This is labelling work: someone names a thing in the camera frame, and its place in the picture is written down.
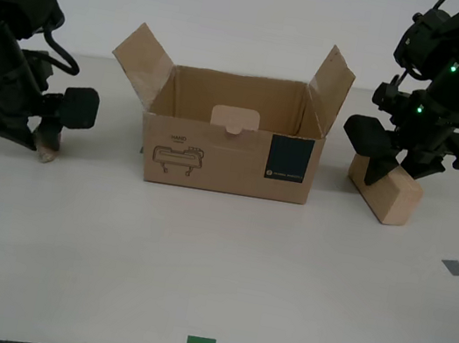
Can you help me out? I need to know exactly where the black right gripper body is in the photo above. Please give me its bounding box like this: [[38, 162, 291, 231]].
[[389, 75, 459, 172]]

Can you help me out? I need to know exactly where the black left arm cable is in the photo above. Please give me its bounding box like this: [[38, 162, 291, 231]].
[[29, 20, 88, 78]]

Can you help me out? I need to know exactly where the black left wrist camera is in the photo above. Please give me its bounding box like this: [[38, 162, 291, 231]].
[[16, 47, 58, 95]]

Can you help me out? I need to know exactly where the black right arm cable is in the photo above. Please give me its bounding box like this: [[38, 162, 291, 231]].
[[412, 0, 450, 25]]

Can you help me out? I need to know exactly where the speckled beige rock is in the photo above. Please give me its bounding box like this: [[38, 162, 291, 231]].
[[31, 119, 65, 166]]

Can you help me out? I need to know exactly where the grey tape square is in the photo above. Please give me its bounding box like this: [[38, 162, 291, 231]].
[[438, 257, 459, 278]]

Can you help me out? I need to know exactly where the light wooden block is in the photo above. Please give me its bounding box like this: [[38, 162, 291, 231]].
[[340, 151, 429, 231]]

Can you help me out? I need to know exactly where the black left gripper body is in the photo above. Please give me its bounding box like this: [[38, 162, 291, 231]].
[[0, 45, 73, 137]]

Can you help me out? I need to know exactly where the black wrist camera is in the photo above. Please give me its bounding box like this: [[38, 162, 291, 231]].
[[16, 47, 58, 95], [369, 71, 414, 123]]

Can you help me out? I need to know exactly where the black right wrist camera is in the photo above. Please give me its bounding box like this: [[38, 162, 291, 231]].
[[369, 71, 414, 123]]

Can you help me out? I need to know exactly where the open brown cardboard box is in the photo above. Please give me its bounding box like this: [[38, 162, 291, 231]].
[[91, 7, 362, 214]]

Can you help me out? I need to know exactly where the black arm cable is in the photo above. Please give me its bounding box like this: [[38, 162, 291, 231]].
[[412, 0, 450, 25], [29, 20, 88, 78]]

